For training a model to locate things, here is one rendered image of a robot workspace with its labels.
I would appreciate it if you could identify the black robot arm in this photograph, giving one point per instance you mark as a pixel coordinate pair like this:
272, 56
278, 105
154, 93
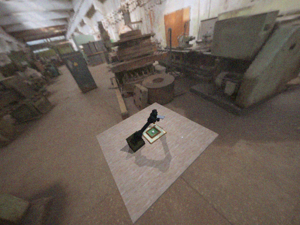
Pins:
151, 119

